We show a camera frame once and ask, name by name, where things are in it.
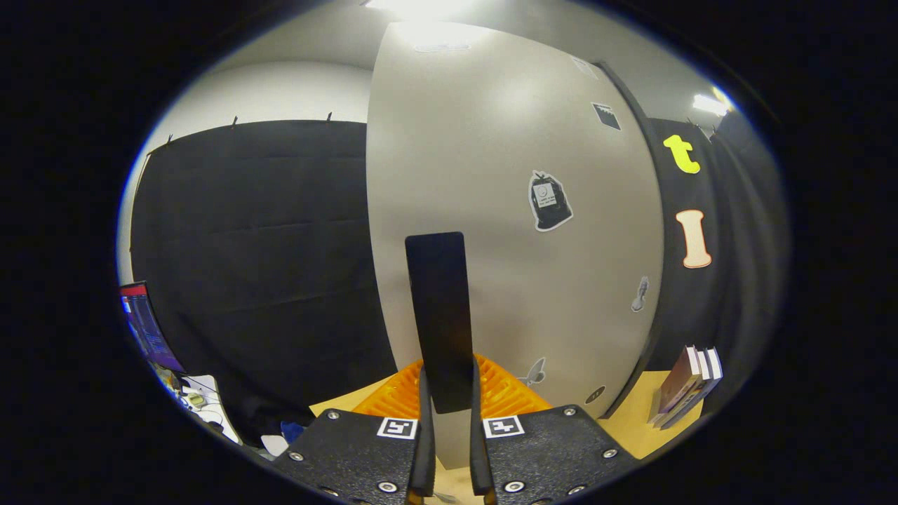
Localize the black door handle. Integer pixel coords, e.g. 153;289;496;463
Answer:
405;231;476;415

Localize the maroon book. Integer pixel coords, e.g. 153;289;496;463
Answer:
649;345;701;425

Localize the dark grey cabinet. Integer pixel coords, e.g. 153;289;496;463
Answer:
593;60;667;419

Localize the computer monitor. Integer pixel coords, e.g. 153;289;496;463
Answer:
118;281;186;374

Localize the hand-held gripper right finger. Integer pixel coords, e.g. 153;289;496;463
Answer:
469;354;641;505

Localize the white book blue spine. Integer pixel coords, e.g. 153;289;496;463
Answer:
673;347;724;430

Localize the large ceiling light panel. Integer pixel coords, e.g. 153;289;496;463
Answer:
361;0;485;20

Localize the beige cabinet door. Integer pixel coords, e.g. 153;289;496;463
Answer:
365;21;665;471

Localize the white cluttered side desk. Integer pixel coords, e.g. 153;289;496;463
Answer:
165;374;243;445

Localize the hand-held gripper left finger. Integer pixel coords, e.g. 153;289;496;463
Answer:
272;359;437;505

